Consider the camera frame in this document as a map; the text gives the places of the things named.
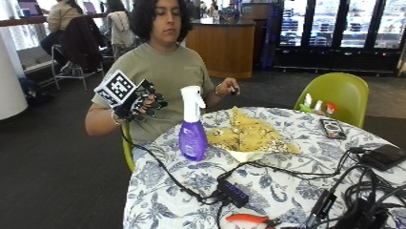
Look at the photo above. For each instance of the small black object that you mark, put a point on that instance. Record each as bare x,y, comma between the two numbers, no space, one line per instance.
233,91

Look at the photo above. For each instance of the person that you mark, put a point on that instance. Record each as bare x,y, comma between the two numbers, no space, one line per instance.
113,5
61,19
169,73

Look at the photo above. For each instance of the white marker cube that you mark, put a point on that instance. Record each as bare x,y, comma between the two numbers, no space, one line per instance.
115,88

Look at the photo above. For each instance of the wooden counter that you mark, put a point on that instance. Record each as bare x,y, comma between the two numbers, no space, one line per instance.
221,47

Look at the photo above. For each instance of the purple spray bottle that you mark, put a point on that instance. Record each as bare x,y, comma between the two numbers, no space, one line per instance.
193,133

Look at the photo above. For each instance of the yellow gold-patterned cloth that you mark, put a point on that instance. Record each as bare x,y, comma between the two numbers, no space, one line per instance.
249,133

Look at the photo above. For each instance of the green plastic chair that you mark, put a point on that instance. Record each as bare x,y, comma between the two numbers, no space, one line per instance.
338,92
128,149

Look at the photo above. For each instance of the green bottle white nozzle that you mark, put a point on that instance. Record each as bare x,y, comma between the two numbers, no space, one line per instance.
306,103

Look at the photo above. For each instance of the small bottle white nozzle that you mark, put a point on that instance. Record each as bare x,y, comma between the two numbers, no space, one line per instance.
318,106

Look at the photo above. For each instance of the white bowl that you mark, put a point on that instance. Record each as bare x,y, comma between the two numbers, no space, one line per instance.
248,156

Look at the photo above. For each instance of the bottle with red nozzle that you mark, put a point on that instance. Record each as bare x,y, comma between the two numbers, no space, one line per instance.
330,108

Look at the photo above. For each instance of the chair with white jacket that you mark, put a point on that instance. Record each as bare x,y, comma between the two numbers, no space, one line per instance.
120,30

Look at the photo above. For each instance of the metal stool with dark jacket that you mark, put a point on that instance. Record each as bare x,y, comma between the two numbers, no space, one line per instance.
80,44

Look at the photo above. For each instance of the black smartphone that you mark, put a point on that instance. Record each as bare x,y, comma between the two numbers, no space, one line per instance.
333,129

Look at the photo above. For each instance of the dark backpack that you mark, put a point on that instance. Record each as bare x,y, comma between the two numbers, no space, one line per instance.
33,92

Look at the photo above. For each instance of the glass-door refrigerator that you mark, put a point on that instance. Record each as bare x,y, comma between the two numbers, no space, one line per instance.
338,31

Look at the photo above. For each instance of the black usb hub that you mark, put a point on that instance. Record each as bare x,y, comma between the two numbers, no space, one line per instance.
233,193

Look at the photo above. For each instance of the white pillar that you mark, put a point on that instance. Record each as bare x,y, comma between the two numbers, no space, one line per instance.
11,70

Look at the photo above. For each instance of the blue floral tablecloth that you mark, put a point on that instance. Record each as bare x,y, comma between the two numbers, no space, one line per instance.
278,197

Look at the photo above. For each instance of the black box device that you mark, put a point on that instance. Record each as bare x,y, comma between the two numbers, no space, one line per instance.
383,156

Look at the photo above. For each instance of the laptop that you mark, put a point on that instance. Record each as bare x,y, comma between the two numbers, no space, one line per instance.
29,7

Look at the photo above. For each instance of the black camera device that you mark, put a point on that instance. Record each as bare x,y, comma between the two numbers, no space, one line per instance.
364,216

